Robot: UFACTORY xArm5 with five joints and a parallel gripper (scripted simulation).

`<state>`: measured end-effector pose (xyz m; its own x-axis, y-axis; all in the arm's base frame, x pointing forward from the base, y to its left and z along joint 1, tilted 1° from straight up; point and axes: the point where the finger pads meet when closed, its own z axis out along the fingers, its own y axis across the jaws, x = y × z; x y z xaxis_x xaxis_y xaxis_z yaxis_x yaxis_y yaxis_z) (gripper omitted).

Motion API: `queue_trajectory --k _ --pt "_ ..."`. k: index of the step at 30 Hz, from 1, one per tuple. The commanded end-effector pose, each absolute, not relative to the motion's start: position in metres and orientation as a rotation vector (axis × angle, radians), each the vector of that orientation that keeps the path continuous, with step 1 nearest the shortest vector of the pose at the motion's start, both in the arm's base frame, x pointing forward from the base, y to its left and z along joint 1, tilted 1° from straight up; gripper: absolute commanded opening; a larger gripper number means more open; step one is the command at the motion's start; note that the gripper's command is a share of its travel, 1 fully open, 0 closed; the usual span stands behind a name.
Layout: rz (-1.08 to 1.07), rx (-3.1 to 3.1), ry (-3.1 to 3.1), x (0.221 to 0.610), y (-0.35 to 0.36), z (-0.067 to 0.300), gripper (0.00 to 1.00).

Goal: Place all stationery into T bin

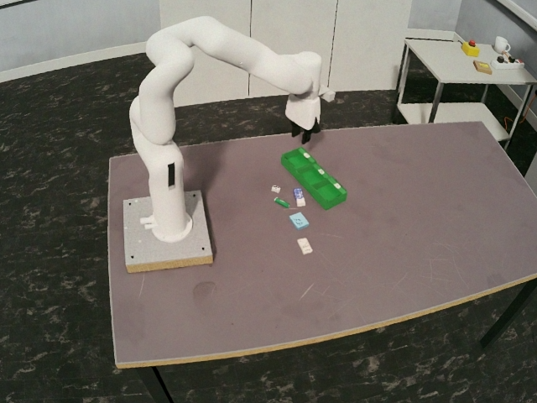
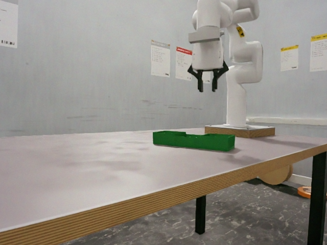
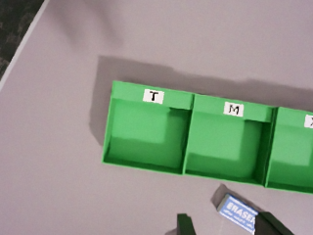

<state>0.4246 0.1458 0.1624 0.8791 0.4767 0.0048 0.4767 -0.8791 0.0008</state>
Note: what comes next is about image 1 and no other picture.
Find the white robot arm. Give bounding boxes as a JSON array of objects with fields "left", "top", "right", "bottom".
[{"left": 129, "top": 16, "right": 335, "bottom": 243}]

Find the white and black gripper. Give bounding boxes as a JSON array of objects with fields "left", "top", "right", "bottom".
[{"left": 286, "top": 93, "right": 321, "bottom": 144}]

